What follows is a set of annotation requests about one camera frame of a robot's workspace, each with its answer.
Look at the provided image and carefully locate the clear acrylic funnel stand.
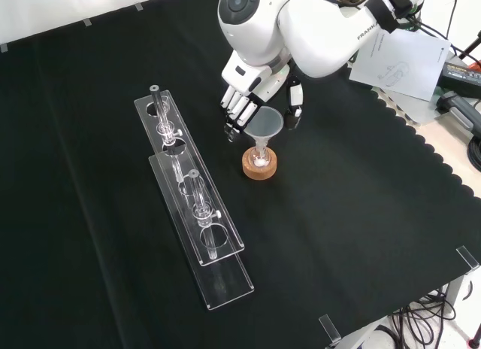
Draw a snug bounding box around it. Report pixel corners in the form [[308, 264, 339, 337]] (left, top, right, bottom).
[[134, 84, 256, 312]]

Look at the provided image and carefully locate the white paper sheet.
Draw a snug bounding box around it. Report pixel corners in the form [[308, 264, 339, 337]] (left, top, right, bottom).
[[349, 29, 452, 102]]

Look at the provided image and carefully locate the black bench cloth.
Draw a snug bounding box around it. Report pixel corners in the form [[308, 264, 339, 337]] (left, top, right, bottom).
[[0, 0, 481, 349]]

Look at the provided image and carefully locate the black floor cable bundle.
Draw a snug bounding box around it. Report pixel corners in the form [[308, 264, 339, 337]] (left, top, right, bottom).
[[388, 288, 458, 349]]

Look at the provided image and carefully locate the black tripod leg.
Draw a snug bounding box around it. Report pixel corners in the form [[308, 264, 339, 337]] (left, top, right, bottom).
[[455, 28, 481, 61]]

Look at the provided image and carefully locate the clear cloth clamp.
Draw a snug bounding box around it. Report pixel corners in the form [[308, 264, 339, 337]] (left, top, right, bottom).
[[455, 246, 481, 275], [318, 314, 342, 345]]

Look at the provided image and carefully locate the cork ring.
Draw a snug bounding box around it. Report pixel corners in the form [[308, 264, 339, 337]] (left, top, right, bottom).
[[242, 146, 280, 181]]

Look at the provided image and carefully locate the black coiled cable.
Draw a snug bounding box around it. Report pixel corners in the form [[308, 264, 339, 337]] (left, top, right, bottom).
[[467, 135, 481, 168]]

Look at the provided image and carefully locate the small round-bottom glass flask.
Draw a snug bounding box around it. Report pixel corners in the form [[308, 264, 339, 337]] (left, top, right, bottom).
[[250, 144, 272, 169]]

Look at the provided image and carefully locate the clear plastic funnel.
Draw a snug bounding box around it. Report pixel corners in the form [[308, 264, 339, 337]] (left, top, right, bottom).
[[244, 105, 284, 159]]

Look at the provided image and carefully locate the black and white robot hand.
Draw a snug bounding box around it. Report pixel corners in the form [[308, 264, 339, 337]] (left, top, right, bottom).
[[219, 50, 305, 144]]

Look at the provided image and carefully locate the black power adapter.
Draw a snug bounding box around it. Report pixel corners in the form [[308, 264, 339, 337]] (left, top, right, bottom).
[[439, 60, 481, 99]]

